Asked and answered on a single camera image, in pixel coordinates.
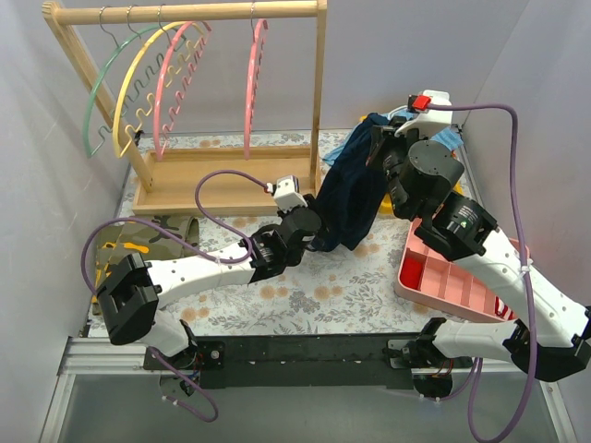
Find navy blue shorts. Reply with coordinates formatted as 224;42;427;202
308;113;388;252

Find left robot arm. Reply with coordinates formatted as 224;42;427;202
96;207;321;369

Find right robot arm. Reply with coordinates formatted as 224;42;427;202
367;126;590;382

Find light blue shorts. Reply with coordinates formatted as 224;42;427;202
322;106;464;166

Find camouflage shorts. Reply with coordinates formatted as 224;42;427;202
94;215;199;287

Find pink hanger right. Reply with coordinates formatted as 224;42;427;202
244;18;269;160

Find pink hanger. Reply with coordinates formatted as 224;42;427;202
152;21;211;161
244;18;269;160

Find pink hanger left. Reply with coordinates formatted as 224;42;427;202
152;21;211;161

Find yellow hanger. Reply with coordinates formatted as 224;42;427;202
112;21;199;158

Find green hanger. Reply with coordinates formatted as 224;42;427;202
82;26;164;158

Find yellow plastic tray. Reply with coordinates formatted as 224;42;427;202
378;183;464;217

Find wooden clothes rack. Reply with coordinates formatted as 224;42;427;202
42;1;328;216

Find floral table mat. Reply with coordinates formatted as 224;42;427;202
90;130;488;337

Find pink divided organizer tray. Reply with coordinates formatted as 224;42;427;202
394;220;516;323

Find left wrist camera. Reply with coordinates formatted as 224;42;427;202
271;175;308;213

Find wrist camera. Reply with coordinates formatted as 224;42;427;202
394;90;452;138
271;175;308;213

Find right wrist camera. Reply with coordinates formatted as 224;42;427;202
394;90;452;138

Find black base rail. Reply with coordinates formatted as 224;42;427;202
143;333;472;399

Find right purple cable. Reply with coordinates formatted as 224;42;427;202
428;102;539;442

